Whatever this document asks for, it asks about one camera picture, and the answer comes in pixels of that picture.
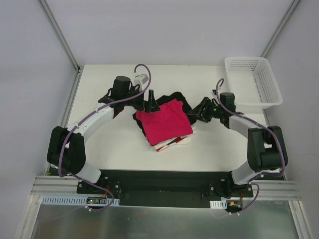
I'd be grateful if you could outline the pink t shirt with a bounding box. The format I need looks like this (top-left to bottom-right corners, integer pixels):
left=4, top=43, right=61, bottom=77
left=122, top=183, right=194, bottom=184
left=136, top=99, right=192, bottom=146

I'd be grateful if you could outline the aluminium frame rail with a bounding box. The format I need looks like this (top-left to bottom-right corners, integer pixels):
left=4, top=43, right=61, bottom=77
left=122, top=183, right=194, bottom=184
left=31, top=175, right=79, bottom=195

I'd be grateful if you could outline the white slotted cable duct right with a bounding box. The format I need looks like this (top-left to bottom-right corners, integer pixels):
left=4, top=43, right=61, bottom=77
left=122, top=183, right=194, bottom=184
left=209, top=200, right=227, bottom=210

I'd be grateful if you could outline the white perforated plastic basket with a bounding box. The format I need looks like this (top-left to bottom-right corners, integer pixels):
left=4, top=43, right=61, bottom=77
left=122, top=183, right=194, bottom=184
left=224, top=57, right=283, bottom=112

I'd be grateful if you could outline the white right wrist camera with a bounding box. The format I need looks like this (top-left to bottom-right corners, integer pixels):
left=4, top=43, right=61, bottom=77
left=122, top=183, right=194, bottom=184
left=211, top=89, right=218, bottom=96

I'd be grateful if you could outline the black t shirt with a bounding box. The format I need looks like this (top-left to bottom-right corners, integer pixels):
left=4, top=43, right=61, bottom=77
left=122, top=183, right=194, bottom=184
left=131, top=91, right=197, bottom=137

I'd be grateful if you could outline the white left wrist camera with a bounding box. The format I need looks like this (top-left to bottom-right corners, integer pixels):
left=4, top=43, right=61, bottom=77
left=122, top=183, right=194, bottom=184
left=133, top=74, right=149, bottom=89

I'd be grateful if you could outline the white slotted cable duct left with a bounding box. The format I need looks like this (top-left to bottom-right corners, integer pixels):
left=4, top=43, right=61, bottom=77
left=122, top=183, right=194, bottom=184
left=42, top=195, right=120, bottom=207

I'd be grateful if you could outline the white red shirt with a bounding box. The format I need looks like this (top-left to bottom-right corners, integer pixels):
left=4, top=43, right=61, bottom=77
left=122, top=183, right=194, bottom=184
left=151, top=126, right=196, bottom=152

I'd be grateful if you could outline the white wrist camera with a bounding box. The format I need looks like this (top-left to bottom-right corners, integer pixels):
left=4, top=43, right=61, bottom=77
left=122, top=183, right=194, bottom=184
left=211, top=89, right=218, bottom=96
left=133, top=74, right=149, bottom=89

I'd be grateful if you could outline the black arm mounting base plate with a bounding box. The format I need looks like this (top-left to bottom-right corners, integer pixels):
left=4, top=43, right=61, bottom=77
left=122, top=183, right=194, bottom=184
left=76, top=170, right=253, bottom=208

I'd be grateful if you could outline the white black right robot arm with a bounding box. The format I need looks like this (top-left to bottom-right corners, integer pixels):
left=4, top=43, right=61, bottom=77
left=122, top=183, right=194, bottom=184
left=187, top=93, right=288, bottom=197

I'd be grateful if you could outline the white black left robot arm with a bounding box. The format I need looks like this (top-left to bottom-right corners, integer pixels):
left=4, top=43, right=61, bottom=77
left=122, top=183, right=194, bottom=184
left=47, top=74, right=160, bottom=194

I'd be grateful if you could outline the white slotted cable duct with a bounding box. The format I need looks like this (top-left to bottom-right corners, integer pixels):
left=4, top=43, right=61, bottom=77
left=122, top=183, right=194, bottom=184
left=42, top=195, right=120, bottom=207
left=209, top=200, right=227, bottom=210

